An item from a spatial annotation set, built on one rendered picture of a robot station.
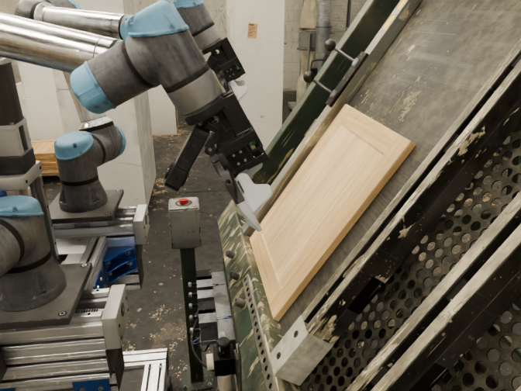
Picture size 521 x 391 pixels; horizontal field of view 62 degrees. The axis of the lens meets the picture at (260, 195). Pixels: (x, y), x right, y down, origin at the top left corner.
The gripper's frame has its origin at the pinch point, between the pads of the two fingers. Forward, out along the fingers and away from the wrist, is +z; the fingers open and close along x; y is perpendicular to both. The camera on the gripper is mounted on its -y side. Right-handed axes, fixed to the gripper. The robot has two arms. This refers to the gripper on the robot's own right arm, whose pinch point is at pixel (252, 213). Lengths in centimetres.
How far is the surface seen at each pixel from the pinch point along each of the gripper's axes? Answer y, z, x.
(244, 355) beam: -23, 43, 18
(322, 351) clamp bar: -2.7, 37.1, 1.8
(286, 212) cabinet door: 2, 32, 56
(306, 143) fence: 18, 20, 70
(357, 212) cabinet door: 18.8, 24.7, 24.5
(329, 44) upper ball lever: 39, -4, 77
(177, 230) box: -41, 33, 86
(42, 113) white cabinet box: -205, -21, 442
